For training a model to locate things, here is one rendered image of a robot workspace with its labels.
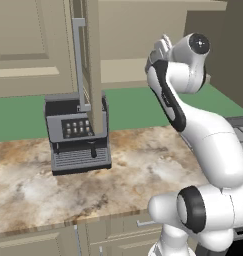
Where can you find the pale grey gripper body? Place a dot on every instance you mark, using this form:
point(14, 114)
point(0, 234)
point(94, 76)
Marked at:
point(161, 46)

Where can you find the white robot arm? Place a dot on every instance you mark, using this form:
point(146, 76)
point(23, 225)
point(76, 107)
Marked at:
point(213, 146)

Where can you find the beige open cabinet door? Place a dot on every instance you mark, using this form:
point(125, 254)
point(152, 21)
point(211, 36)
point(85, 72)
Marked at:
point(94, 66)

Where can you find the beige base cabinet door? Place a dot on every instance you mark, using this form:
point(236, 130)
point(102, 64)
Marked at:
point(126, 245)
point(29, 243)

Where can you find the dark grey hob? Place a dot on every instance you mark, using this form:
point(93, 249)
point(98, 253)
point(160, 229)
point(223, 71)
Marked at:
point(240, 130)

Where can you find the grey coffee machine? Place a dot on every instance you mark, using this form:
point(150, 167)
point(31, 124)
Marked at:
point(80, 156)

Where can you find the beige drawer front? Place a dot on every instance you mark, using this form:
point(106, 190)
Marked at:
point(129, 225)

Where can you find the black oven front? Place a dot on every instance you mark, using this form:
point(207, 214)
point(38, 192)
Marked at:
point(240, 245)

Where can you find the beige open wall cabinet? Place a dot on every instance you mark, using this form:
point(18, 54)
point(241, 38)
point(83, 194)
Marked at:
point(133, 36)

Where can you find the beige closed wall cabinet door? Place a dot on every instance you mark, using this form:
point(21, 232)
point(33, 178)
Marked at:
point(29, 46)

